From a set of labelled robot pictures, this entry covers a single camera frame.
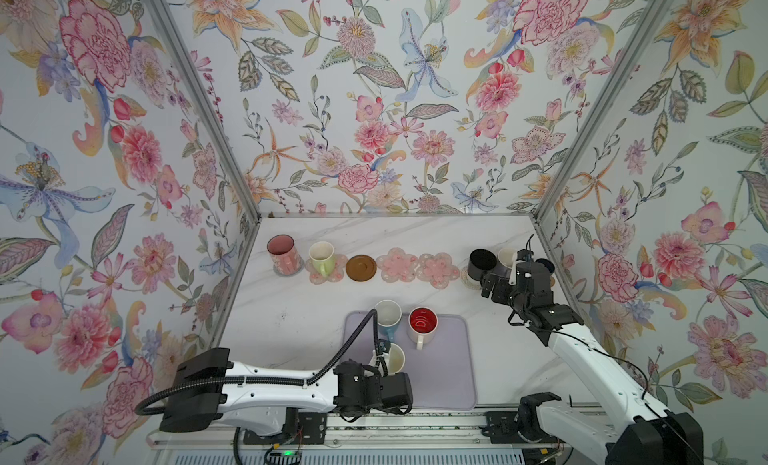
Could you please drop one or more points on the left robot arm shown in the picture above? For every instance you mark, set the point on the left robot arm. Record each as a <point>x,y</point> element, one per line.
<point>211,388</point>

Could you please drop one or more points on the right corner aluminium post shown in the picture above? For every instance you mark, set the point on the right corner aluminium post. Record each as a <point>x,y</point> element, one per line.
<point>640,39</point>

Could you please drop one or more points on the white embroidered round coaster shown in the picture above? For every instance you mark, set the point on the white embroidered round coaster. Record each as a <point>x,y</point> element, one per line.
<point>468,281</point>

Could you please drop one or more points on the black mug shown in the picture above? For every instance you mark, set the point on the black mug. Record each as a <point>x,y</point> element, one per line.
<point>481,262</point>

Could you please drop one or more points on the left corner aluminium post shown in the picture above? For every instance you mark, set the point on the left corner aluminium post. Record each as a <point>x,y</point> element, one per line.
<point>164,22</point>

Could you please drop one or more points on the pink flower coaster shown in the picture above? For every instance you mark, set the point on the pink flower coaster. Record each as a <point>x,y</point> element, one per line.
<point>337,275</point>
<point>437,270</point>
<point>397,265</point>

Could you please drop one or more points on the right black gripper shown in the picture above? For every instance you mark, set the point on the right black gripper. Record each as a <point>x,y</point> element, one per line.
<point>502,286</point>

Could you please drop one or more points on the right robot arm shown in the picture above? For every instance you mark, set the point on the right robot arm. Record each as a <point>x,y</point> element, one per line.
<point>641,429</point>

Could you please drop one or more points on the grey round knitted coaster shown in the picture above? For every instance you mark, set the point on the grey round knitted coaster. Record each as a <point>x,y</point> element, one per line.
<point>280,273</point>

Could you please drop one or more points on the red inside white mug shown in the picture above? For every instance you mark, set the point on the red inside white mug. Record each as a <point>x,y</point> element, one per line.
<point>422,326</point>

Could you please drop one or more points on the corner aluminium post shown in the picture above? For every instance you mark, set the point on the corner aluminium post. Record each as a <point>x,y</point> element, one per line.
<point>164,22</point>
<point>640,39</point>

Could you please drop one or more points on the lilac mug white inside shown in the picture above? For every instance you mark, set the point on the lilac mug white inside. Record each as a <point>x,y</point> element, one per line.
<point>507,258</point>

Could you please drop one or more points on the lilac drying mat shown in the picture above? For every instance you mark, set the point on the lilac drying mat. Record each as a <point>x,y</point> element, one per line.
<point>441,374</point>

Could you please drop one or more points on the brown wooden round coaster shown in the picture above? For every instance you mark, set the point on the brown wooden round coaster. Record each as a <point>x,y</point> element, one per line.
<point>361,268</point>

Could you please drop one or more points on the blue mug white inside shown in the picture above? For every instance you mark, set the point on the blue mug white inside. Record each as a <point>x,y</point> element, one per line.
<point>389,315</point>

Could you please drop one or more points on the small dark blue mug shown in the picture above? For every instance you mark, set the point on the small dark blue mug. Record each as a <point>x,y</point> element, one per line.
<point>547,264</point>

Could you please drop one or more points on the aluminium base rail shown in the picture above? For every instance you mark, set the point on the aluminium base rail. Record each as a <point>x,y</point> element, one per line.
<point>423,437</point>

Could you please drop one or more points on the cream mug pink handle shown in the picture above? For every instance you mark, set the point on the cream mug pink handle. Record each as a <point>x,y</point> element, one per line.
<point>397,359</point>

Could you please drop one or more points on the green mug white inside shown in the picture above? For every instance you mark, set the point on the green mug white inside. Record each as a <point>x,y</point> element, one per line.
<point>323,258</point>

